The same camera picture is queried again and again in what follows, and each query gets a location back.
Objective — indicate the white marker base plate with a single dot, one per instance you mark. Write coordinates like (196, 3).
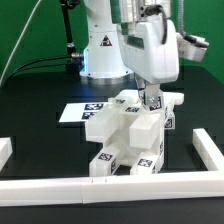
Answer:
(80, 112)

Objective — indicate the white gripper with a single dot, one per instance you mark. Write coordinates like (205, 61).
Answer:
(152, 48)

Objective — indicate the white L-shaped fence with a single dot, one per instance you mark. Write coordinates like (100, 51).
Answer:
(207, 183)

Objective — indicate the white tagged cube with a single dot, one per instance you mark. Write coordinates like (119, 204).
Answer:
(170, 124)
(152, 103)

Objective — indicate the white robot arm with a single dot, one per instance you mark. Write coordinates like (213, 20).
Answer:
(102, 56)

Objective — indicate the white block at left edge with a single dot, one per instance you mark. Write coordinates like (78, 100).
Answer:
(5, 151)

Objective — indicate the white chair seat block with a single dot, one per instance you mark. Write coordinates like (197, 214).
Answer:
(143, 134)

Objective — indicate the white chair back frame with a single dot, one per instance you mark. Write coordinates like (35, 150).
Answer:
(124, 118)

